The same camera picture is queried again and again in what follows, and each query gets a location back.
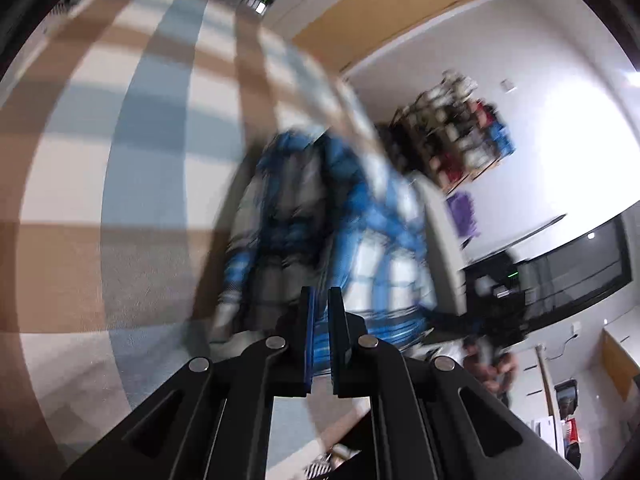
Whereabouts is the person's right hand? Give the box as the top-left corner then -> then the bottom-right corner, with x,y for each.
462,337 -> 521,396

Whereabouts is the blue white plaid shirt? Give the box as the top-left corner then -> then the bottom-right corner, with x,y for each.
207,130 -> 481,376

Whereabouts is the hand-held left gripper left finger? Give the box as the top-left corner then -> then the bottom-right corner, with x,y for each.
62,285 -> 317,480

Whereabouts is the wooden shoe rack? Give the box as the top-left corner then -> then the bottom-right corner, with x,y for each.
392,72 -> 518,196

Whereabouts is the purple bag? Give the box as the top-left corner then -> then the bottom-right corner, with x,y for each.
445,191 -> 483,241

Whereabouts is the black television screen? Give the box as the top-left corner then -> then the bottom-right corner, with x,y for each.
465,207 -> 632,331

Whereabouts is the white bedside cabinet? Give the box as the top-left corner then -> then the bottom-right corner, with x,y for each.
407,170 -> 468,316

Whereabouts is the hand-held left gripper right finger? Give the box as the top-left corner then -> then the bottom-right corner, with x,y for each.
327,286 -> 583,480

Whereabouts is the light wooden cabinet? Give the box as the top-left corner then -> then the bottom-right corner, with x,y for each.
600,310 -> 640,403

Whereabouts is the beige blue checkered bed cover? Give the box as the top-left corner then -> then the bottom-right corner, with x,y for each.
0,0 -> 381,480

